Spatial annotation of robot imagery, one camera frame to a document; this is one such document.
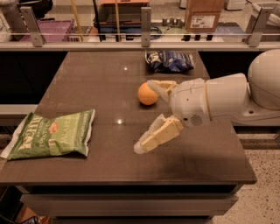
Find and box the brown table with drawers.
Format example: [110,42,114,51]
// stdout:
[0,52,256,224]

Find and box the purple plastic crate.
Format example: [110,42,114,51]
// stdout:
[19,18,75,43]

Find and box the green jalapeno chip bag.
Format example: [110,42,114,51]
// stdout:
[1,109,95,160]

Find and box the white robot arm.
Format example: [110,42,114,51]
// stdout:
[134,49,280,154]

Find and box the blue chip bag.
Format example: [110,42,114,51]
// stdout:
[145,51,194,73]

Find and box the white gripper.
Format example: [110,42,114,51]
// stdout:
[134,79,211,154]

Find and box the glass railing with metal posts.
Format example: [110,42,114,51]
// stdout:
[1,0,280,51]

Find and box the cardboard box with label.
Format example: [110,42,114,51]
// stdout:
[185,0,224,32]

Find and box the orange fruit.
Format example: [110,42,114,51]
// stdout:
[137,82,158,105]

